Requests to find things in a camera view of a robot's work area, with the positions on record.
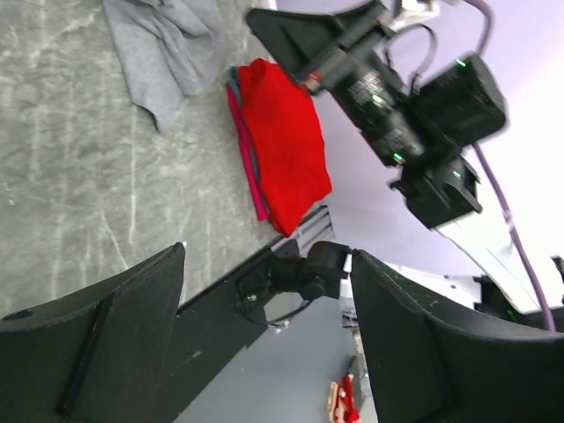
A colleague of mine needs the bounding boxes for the grey tank top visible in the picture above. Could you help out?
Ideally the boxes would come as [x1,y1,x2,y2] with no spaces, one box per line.
[102,1,226,134]

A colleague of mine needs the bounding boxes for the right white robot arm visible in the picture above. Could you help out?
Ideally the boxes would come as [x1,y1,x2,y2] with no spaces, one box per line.
[245,1,563,331]

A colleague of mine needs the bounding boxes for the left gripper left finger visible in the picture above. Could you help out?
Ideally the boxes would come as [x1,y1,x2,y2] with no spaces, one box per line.
[1,243,185,422]

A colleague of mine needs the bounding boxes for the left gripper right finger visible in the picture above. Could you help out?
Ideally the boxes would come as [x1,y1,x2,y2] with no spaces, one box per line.
[352,250,563,422]

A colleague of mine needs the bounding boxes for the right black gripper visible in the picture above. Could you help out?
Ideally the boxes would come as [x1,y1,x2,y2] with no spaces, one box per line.
[245,1,507,167]

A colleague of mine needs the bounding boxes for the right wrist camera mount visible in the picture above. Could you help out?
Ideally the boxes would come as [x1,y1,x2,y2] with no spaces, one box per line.
[388,0,440,33]

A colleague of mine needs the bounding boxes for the red folded cloth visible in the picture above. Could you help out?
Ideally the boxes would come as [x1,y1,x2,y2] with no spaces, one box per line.
[226,58,332,236]

